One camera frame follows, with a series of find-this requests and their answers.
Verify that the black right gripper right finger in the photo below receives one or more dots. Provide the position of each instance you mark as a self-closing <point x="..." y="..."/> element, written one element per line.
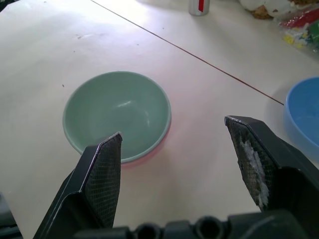
<point x="274" y="169"/>

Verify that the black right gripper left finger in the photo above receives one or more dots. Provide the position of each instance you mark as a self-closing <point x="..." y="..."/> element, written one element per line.
<point x="99" y="184"/>

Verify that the green bowl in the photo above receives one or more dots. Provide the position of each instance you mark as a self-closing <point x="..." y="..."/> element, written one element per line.
<point x="117" y="112"/>

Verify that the blue bowl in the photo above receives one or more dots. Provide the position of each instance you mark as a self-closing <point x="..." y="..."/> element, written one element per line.
<point x="305" y="117"/>

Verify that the pink bowl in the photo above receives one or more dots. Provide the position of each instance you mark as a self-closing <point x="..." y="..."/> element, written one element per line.
<point x="159" y="147"/>

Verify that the clear bag of colourful toys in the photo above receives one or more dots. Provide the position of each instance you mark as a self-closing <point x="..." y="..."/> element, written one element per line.
<point x="302" y="27"/>

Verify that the white plush toy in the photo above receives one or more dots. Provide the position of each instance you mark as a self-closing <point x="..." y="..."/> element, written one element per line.
<point x="264" y="7"/>

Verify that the silver red drink can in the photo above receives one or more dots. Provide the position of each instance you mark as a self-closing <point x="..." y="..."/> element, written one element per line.
<point x="199" y="7"/>

